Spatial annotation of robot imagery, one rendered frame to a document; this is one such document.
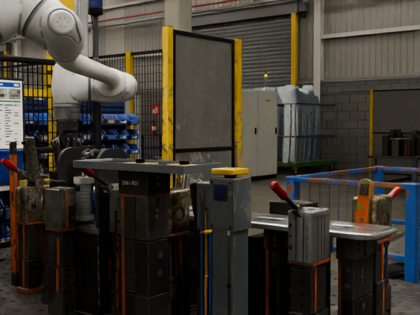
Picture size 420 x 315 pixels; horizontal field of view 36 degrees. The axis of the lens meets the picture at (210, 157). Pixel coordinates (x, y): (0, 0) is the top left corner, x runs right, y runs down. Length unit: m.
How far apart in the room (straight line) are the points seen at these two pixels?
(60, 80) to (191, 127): 2.96
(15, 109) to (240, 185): 1.63
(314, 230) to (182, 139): 3.66
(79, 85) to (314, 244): 1.12
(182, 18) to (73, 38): 8.02
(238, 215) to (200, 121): 3.87
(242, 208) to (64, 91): 1.04
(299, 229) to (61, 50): 0.77
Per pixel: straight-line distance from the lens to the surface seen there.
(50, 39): 1.70
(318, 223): 1.47
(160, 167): 1.43
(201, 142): 5.23
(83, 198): 1.89
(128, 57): 6.61
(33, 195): 2.18
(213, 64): 5.37
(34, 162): 2.19
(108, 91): 2.21
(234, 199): 1.35
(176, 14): 9.67
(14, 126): 2.83
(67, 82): 2.25
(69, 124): 2.26
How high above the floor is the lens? 1.26
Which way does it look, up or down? 3 degrees down
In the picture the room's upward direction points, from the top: straight up
